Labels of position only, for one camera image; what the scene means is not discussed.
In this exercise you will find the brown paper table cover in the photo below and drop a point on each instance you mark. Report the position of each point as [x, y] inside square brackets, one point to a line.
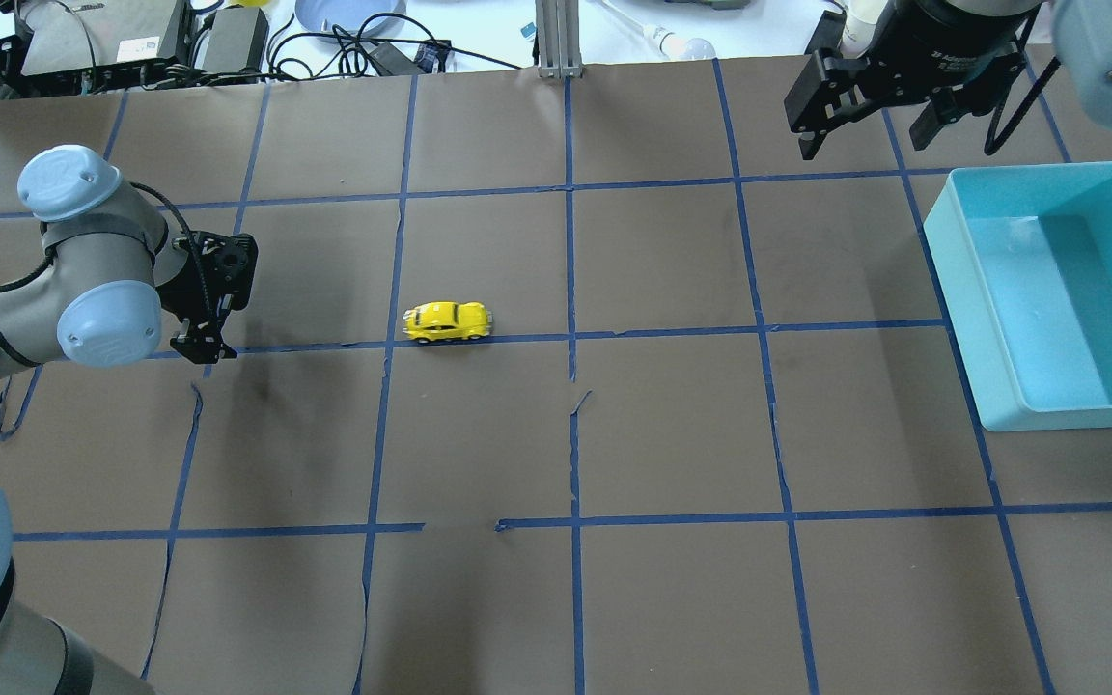
[718, 442]

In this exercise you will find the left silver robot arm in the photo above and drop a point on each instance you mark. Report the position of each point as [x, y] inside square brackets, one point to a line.
[116, 256]

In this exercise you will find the black power adapter brick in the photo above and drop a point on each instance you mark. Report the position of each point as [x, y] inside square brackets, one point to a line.
[234, 42]

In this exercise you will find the aluminium frame post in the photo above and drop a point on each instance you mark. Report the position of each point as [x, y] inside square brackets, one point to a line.
[558, 42]

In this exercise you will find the light blue plate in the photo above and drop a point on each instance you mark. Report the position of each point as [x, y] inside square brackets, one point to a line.
[321, 17]

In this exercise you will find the teal plastic storage bin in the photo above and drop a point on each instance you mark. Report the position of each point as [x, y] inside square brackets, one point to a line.
[1024, 262]

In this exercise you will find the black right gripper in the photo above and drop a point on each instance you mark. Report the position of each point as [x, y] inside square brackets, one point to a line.
[961, 34]

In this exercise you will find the black computer box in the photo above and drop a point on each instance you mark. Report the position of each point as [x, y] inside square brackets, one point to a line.
[114, 42]

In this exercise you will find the yellow toy beetle car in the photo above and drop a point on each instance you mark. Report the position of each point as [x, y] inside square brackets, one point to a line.
[436, 322]

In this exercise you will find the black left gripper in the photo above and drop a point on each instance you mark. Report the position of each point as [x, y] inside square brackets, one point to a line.
[201, 335]

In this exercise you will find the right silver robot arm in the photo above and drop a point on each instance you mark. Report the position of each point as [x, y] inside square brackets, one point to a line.
[1082, 39]

